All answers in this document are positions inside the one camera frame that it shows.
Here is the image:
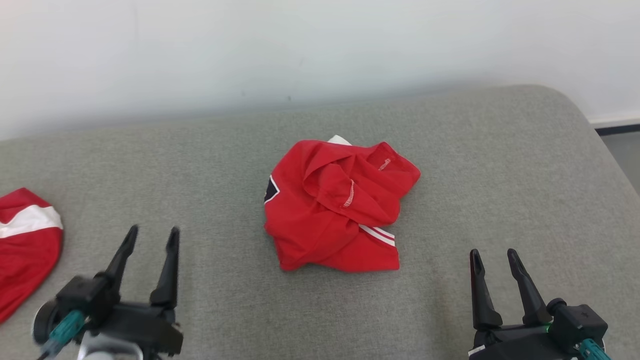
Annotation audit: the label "teal camera cable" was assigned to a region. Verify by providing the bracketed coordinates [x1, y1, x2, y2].
[39, 310, 87, 360]
[575, 338, 612, 360]

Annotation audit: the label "teal left camera cable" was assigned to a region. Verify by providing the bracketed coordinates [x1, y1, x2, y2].
[39, 310, 87, 360]

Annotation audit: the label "black skirting strip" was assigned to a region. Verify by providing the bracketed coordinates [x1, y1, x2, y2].
[594, 124, 640, 137]

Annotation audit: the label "red basketball jersey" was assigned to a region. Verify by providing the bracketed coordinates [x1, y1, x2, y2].
[263, 135, 422, 273]

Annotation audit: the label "teal right camera cable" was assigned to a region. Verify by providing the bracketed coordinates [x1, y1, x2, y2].
[575, 338, 612, 360]

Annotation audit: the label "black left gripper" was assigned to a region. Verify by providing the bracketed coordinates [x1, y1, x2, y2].
[92, 225, 184, 358]

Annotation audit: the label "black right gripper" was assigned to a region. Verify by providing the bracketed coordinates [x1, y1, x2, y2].
[469, 248, 581, 360]

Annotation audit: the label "white wall baseboard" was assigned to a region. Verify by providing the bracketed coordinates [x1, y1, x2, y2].
[587, 116, 640, 130]

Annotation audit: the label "red shorts with white stripe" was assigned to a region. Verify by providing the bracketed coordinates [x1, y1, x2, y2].
[0, 187, 64, 323]

